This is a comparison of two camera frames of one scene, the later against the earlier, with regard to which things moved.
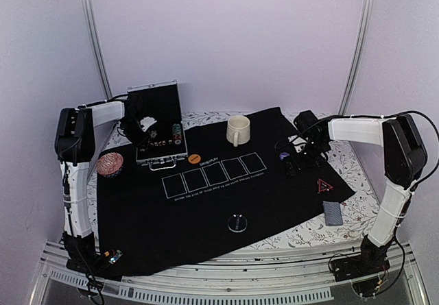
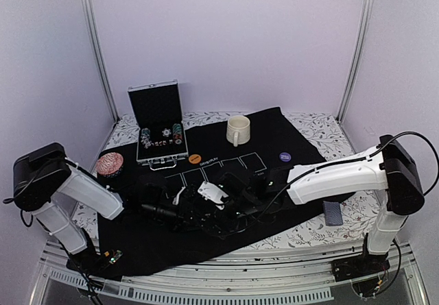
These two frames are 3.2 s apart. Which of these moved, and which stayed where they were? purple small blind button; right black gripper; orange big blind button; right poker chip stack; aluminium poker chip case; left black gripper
Moved: left black gripper; right black gripper
Stayed: purple small blind button; orange big blind button; aluminium poker chip case; right poker chip stack
